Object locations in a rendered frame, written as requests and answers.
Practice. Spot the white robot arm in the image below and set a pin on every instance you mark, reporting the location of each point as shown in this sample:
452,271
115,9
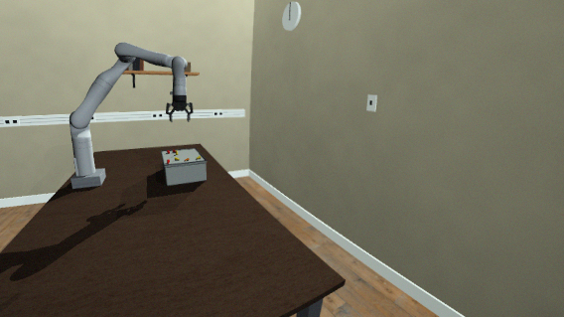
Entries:
100,88

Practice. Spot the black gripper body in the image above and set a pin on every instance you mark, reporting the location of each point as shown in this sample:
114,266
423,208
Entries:
179,100

